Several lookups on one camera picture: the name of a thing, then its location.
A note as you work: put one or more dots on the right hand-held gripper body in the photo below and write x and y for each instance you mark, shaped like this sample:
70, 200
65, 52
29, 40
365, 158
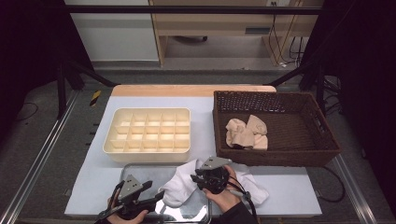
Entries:
214, 162

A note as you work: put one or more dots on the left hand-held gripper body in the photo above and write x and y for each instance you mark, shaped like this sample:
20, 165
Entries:
130, 186

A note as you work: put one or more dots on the shiny metal tray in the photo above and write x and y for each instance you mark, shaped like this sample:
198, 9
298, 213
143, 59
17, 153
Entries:
140, 175

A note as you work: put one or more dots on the white sock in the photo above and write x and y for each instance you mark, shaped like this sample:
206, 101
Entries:
255, 189
180, 186

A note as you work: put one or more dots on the cream divided organizer box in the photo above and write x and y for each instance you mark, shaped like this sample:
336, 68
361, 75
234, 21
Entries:
152, 129

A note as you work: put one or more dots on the brown wicker basket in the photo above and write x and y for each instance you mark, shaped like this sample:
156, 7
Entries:
295, 140

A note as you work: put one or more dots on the person's left hand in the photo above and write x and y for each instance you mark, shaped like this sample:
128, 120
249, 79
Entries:
134, 221

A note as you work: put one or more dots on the person's right hand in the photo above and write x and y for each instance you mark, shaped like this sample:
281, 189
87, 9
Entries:
227, 200

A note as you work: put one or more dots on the yellow black tape strip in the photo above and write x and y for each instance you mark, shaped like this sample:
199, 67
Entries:
95, 97

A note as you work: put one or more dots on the black metal stand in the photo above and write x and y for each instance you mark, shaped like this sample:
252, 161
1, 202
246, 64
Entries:
320, 87
61, 93

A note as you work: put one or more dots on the white plug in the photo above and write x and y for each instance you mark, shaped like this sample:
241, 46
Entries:
282, 64

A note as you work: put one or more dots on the light wooden desk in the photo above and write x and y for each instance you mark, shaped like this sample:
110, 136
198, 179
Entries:
218, 23

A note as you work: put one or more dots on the white cabinet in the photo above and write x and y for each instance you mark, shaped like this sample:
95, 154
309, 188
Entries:
115, 40

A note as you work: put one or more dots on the black metal crossbar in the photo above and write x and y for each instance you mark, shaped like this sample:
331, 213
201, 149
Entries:
186, 10

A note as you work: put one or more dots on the black curtain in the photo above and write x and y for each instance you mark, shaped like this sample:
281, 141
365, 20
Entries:
367, 62
25, 46

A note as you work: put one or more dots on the aluminium floor rail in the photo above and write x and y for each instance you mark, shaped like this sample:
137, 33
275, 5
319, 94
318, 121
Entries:
40, 155
355, 193

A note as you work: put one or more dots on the wall socket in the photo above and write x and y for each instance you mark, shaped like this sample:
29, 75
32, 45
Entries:
274, 3

